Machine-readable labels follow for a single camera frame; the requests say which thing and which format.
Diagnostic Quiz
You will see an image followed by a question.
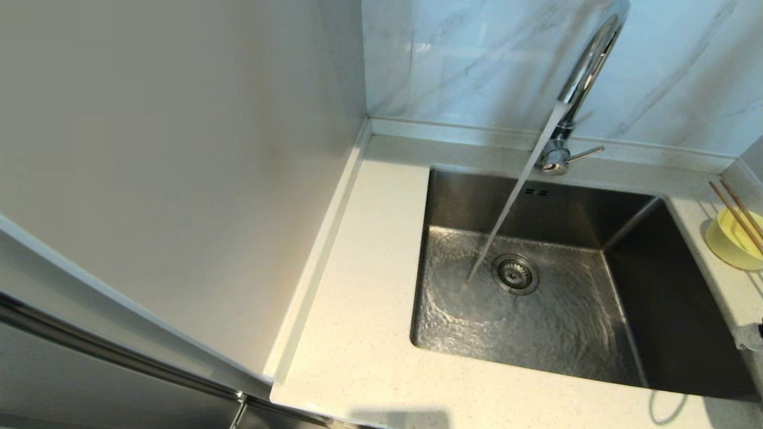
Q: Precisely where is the yellow plastic bowl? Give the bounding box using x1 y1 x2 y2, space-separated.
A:
705 207 763 272

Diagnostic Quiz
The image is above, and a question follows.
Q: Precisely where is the wooden chopstick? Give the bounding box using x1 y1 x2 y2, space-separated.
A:
720 179 763 236
708 182 763 256

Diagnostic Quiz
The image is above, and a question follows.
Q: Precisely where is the chrome gooseneck faucet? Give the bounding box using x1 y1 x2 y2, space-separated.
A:
535 0 631 176

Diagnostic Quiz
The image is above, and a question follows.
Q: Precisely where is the stainless steel sink basin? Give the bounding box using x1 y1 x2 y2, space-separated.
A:
410 167 761 401

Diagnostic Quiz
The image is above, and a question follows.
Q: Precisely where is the round metal drain strainer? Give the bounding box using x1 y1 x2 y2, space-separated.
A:
492 254 540 296

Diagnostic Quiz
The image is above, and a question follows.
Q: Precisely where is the tall cabinet with grey door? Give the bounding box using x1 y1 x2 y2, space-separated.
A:
0 0 370 429

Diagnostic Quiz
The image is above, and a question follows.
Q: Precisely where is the chrome door handle bar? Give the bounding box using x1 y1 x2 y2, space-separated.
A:
0 295 331 429

